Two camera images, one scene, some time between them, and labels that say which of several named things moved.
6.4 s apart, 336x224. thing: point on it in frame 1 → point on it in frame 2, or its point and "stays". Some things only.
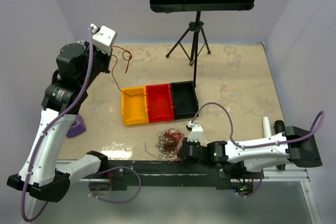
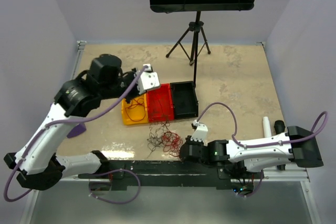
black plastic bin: (185, 99) stays
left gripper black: (106, 57) → (135, 93)
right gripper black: (187, 142) stays
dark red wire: (126, 55) → (137, 101)
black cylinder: (279, 126) stays
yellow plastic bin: (135, 106) stays
